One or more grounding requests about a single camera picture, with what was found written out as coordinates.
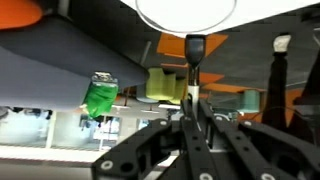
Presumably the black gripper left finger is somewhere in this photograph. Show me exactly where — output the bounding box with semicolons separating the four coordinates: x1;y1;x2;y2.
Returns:
180;100;219;180

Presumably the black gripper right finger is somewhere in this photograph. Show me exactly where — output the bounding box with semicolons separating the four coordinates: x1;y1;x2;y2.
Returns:
198;100;277;180

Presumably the black and white marker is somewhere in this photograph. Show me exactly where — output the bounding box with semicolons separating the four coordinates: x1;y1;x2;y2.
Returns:
185;35;206;111

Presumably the clear glass cup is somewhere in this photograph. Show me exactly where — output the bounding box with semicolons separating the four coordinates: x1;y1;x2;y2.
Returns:
135;0;237;34

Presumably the lime green stool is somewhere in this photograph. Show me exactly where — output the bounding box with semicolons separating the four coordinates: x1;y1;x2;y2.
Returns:
136;68;186;104

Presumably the green bag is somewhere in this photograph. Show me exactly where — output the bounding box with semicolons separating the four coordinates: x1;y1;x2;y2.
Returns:
80;71;119;118

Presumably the far white side table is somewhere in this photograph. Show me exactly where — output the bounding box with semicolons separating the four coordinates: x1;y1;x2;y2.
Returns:
119;0;320;37

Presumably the orange and beige sofa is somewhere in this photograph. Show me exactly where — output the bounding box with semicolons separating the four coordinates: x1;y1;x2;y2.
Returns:
0;0;43;30

